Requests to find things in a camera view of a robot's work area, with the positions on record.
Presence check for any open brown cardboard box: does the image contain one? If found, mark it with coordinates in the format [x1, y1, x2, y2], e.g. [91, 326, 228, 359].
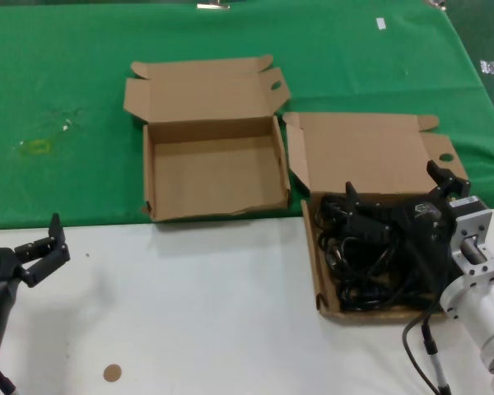
[123, 54, 292, 224]
[282, 110, 471, 326]

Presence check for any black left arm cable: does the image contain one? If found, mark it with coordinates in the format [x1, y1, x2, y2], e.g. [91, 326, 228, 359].
[0, 365, 17, 395]

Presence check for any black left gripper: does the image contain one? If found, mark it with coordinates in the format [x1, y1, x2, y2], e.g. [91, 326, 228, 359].
[0, 212, 72, 289]

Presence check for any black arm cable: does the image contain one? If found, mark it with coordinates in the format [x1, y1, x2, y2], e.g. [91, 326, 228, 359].
[0, 365, 17, 395]
[402, 306, 437, 395]

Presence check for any silver-tipped connector cable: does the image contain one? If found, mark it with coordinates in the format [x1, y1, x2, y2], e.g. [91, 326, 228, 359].
[421, 316, 452, 395]

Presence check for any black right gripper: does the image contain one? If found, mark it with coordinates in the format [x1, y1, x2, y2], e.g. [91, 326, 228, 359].
[345, 160, 471, 295]

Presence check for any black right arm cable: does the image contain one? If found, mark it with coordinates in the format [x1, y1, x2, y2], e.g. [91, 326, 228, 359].
[402, 306, 437, 395]

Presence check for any green table cloth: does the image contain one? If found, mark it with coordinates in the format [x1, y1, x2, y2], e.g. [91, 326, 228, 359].
[0, 3, 494, 230]

